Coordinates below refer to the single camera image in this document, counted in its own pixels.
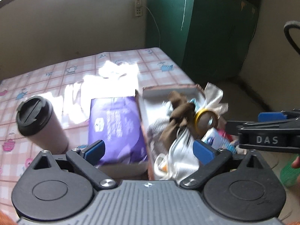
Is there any dark brown fuzzy cloth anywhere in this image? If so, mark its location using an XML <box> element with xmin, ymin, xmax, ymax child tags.
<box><xmin>159</xmin><ymin>91</ymin><xmax>198</xmax><ymax>151</ymax></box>

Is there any orange white tube box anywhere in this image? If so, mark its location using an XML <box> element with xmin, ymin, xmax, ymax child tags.
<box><xmin>202</xmin><ymin>128</ymin><xmax>236</xmax><ymax>153</ymax></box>

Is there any blue surgical face mask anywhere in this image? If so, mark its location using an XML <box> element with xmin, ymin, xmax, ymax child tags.
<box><xmin>162</xmin><ymin>98</ymin><xmax>201</xmax><ymax>116</ymax></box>

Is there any yellow tape roll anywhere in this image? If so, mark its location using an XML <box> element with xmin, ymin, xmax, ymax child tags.
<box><xmin>194</xmin><ymin>109</ymin><xmax>219</xmax><ymax>137</ymax></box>

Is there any green mesh object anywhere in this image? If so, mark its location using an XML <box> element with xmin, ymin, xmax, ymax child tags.
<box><xmin>280</xmin><ymin>158</ymin><xmax>299</xmax><ymax>188</ymax></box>

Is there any purple wet wipes pack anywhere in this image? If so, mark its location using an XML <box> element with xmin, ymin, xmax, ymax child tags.
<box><xmin>88</xmin><ymin>96</ymin><xmax>147</xmax><ymax>166</ymax></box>

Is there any pink cardboard box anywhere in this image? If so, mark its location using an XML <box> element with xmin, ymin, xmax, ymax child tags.
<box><xmin>138</xmin><ymin>83</ymin><xmax>228</xmax><ymax>182</ymax></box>

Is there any cup with black lid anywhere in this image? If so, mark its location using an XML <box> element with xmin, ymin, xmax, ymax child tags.
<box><xmin>16</xmin><ymin>96</ymin><xmax>69</xmax><ymax>155</ymax></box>

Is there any pink plaid tablecloth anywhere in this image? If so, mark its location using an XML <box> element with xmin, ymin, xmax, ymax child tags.
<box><xmin>1</xmin><ymin>48</ymin><xmax>192</xmax><ymax>220</ymax></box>

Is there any green cabinet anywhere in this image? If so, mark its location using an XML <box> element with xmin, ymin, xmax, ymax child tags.
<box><xmin>145</xmin><ymin>0</ymin><xmax>261</xmax><ymax>83</ymax></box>

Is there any black braided cable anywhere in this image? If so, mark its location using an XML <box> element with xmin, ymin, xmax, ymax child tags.
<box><xmin>283</xmin><ymin>21</ymin><xmax>300</xmax><ymax>54</ymax></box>

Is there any white power cable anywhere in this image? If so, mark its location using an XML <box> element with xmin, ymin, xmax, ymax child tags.
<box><xmin>141</xmin><ymin>6</ymin><xmax>162</xmax><ymax>49</ymax></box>

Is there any wall power outlet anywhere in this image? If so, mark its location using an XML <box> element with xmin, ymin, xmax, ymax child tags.
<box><xmin>134</xmin><ymin>0</ymin><xmax>143</xmax><ymax>17</ymax></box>

